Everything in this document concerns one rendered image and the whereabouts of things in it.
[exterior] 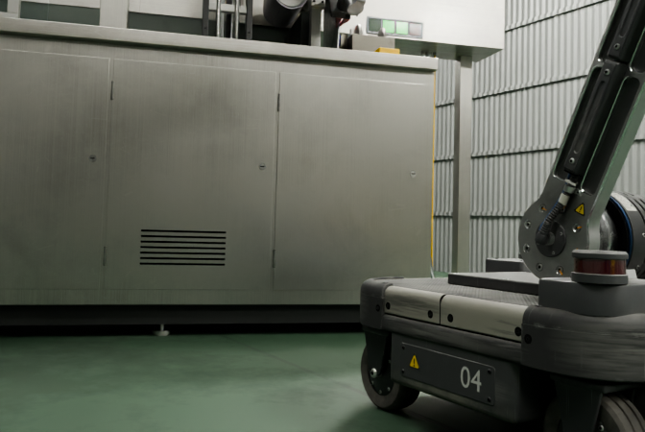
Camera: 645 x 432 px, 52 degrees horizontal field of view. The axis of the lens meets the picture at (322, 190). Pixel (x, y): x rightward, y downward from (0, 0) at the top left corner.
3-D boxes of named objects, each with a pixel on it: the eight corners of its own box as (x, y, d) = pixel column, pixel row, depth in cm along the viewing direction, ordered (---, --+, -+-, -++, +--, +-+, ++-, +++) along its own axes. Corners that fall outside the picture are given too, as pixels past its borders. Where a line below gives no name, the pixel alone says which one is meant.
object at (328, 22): (338, 38, 237) (339, -12, 238) (322, 54, 260) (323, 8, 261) (339, 38, 237) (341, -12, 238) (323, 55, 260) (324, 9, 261)
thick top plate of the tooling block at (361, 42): (351, 50, 234) (352, 33, 234) (324, 74, 273) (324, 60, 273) (394, 54, 238) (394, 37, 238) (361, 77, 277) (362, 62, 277)
